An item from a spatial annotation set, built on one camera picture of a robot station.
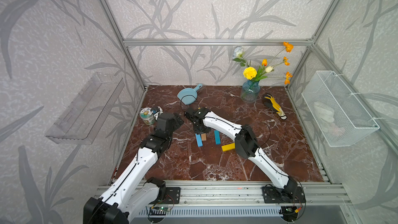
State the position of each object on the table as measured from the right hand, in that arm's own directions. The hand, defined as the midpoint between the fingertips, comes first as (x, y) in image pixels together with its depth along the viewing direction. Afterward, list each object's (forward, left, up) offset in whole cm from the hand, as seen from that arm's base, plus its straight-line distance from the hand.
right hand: (200, 130), depth 97 cm
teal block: (-5, -11, +1) cm, 12 cm away
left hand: (-3, +12, +19) cm, 23 cm away
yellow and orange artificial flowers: (+20, -33, +29) cm, 48 cm away
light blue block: (-8, 0, +1) cm, 8 cm away
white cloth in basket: (-4, -64, +23) cm, 68 cm away
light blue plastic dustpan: (+24, +9, +1) cm, 26 cm away
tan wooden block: (-5, -2, +1) cm, 6 cm away
